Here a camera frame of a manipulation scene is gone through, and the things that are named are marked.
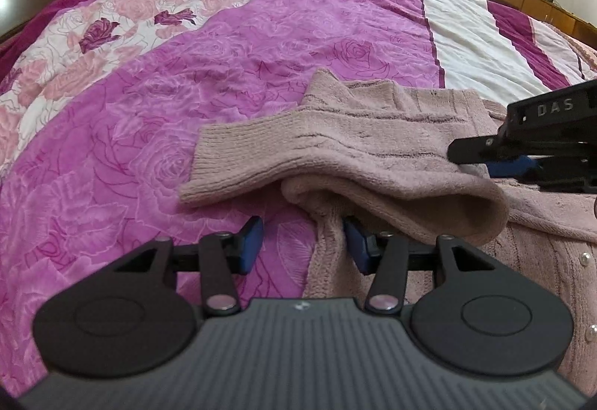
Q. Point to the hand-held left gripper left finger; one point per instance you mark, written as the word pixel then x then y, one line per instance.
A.
pixel 252 242

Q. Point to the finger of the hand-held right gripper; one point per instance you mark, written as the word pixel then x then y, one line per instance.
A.
pixel 510 167
pixel 471 151

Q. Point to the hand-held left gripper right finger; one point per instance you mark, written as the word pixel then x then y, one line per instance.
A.
pixel 355 244

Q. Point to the pink knit cardigan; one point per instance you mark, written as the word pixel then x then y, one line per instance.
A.
pixel 354 144

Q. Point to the floral purple bed blanket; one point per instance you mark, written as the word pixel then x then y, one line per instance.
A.
pixel 163 111

